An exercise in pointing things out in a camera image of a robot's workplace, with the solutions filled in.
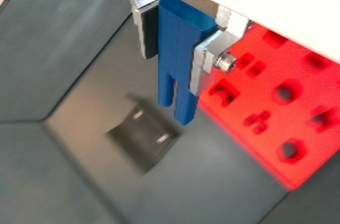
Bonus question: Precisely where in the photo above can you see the red shape-sorter block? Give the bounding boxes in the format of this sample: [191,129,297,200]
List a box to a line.
[199,25,340,190]

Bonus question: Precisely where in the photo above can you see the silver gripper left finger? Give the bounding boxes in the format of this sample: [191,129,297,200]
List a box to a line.
[129,0,160,60]

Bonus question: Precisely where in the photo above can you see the dark curved fixture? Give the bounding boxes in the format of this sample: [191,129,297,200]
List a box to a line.
[107,94,180,173]

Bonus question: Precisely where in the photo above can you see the blue square-circle object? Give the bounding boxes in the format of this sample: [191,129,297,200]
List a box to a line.
[159,0,216,124]

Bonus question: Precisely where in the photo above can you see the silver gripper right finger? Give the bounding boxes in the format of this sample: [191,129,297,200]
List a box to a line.
[188,5,249,96]

